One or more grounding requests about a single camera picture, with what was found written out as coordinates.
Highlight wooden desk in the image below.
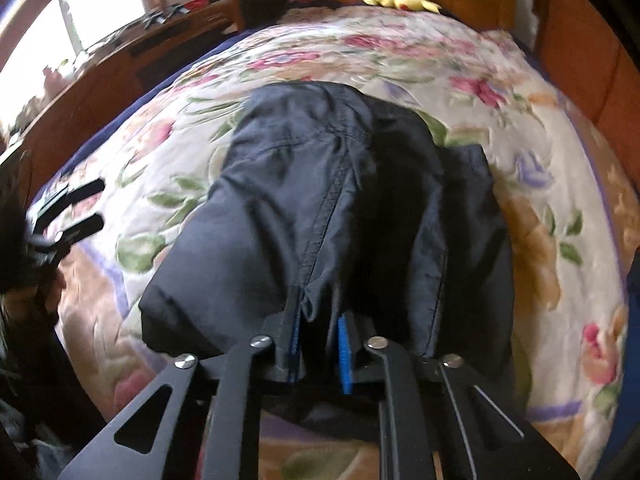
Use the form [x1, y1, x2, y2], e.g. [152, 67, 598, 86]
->
[20, 0, 234, 200]

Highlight wooden chair dark cushion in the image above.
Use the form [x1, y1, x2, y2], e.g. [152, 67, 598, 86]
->
[230, 0, 288, 32]

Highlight black jacket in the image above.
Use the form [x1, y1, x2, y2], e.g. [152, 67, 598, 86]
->
[138, 80, 516, 424]

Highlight floral bed quilt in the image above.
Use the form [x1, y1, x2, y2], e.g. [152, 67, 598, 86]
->
[54, 6, 639, 479]

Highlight louvered wooden wardrobe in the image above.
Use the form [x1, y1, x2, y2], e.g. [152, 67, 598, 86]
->
[535, 0, 639, 184]

